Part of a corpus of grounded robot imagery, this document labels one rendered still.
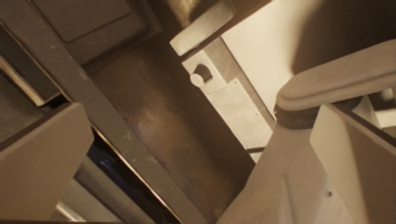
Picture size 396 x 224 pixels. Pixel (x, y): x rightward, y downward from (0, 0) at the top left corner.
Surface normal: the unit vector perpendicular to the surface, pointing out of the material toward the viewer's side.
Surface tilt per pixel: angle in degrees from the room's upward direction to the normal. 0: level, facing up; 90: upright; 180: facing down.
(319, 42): 0
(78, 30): 90
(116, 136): 90
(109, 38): 90
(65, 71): 90
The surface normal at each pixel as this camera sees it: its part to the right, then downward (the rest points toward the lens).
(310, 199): -0.59, -0.75
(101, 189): 0.75, -0.11
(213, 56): 0.14, 0.27
